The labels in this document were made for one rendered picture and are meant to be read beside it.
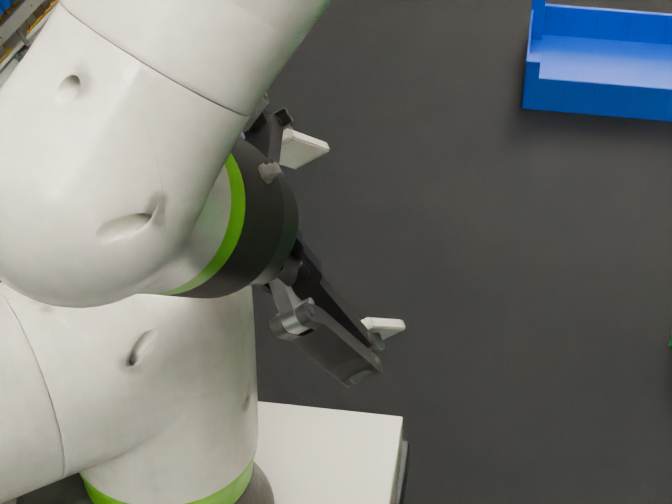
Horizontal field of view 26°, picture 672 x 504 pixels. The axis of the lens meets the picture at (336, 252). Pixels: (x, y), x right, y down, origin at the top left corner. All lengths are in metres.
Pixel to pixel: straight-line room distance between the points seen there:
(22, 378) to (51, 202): 0.26
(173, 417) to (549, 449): 0.75
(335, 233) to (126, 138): 1.24
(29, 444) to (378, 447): 0.35
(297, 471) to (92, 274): 0.51
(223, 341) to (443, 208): 1.02
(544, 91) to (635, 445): 0.63
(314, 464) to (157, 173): 0.53
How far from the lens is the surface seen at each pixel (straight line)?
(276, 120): 0.95
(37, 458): 0.90
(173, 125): 0.63
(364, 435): 1.15
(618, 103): 2.08
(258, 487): 1.06
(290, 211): 0.82
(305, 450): 1.14
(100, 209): 0.63
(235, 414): 0.96
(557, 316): 1.76
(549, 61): 2.19
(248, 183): 0.75
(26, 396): 0.88
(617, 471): 1.60
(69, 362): 0.88
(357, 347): 0.89
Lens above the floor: 1.19
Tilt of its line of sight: 41 degrees down
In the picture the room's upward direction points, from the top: straight up
